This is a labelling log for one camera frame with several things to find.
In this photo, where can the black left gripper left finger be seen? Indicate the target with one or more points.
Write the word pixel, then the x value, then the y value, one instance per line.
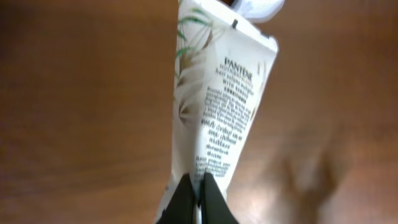
pixel 182 207

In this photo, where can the white Pantene tube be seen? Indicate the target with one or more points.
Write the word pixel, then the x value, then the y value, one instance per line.
pixel 222 64

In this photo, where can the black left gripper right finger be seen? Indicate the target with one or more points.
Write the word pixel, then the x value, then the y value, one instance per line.
pixel 214 209

